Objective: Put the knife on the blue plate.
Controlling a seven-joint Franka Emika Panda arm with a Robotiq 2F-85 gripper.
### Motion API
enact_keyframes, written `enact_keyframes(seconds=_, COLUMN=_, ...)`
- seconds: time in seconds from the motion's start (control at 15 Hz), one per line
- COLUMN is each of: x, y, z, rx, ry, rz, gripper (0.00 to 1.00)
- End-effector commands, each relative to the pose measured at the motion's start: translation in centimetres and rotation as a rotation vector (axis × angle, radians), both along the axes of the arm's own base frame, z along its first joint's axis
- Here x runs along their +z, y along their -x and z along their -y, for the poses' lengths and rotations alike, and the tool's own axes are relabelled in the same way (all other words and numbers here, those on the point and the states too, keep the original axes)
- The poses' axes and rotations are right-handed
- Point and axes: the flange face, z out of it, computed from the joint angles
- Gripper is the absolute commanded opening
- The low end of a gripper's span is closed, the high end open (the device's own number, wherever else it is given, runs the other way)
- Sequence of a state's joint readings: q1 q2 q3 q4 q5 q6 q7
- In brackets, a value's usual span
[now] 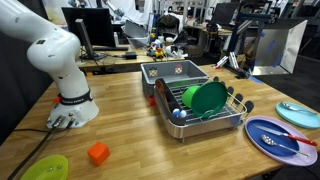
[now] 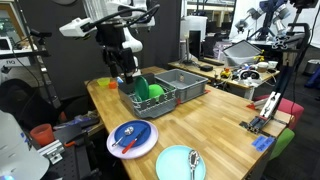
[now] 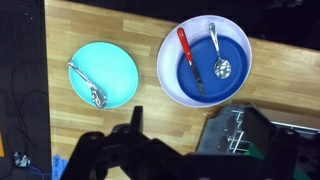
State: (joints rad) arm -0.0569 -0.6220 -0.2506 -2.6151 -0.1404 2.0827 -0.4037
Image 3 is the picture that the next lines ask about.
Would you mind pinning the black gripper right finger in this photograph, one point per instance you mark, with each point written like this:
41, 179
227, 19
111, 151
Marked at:
258, 130

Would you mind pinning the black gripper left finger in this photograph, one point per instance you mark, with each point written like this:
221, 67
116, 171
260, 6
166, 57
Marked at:
137, 117

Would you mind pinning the teal plate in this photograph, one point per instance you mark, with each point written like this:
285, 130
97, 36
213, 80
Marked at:
110, 70

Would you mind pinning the dark blue plate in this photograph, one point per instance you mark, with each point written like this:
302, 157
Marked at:
237, 63

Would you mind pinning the gray dish rack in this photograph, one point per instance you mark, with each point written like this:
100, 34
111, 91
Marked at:
216, 130

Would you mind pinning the silver metal spoon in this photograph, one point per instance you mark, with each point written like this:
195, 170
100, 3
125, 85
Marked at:
98, 96
222, 68

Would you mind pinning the large white bowl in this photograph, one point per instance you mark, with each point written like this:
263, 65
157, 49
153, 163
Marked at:
168, 66

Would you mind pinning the small silver connector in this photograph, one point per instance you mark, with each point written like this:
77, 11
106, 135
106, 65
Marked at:
20, 159

